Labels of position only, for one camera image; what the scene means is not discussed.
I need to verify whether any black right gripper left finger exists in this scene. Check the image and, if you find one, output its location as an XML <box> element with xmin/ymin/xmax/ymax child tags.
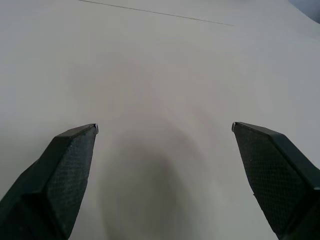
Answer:
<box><xmin>0</xmin><ymin>122</ymin><xmax>100</xmax><ymax>240</ymax></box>

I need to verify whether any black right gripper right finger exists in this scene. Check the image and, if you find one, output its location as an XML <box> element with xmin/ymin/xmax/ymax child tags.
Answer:
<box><xmin>231</xmin><ymin>121</ymin><xmax>320</xmax><ymax>240</ymax></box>

